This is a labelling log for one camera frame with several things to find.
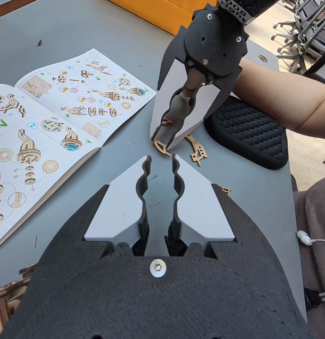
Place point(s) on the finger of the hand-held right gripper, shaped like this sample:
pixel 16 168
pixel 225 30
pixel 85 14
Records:
pixel 204 103
pixel 167 84

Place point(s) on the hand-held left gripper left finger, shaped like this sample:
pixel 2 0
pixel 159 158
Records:
pixel 117 211

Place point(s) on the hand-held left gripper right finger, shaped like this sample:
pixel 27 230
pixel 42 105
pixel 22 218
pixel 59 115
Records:
pixel 202 211

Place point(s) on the long wooden strip part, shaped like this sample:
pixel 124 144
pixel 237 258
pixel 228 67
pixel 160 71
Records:
pixel 196 148

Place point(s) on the small arched wooden part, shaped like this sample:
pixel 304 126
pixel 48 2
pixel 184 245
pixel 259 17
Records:
pixel 160 146
pixel 167 122

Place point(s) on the person's right forearm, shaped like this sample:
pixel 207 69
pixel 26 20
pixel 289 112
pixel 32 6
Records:
pixel 284 95

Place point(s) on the wooden model assembly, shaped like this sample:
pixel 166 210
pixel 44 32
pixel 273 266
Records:
pixel 9 296

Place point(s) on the small round wooden part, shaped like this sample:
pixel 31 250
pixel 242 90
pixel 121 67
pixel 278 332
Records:
pixel 263 58

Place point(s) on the black wrist rest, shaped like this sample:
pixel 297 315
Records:
pixel 247 132

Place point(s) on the orange box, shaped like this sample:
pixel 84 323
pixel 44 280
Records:
pixel 157 10

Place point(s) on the grey office chair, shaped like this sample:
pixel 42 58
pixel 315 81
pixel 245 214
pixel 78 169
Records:
pixel 315 23
pixel 294 45

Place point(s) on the instruction booklet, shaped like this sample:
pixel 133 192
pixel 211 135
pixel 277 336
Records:
pixel 59 119

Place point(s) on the marker sign board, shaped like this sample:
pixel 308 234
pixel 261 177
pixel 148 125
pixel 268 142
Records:
pixel 321 71

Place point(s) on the person's grey clothes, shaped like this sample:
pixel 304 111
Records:
pixel 315 211

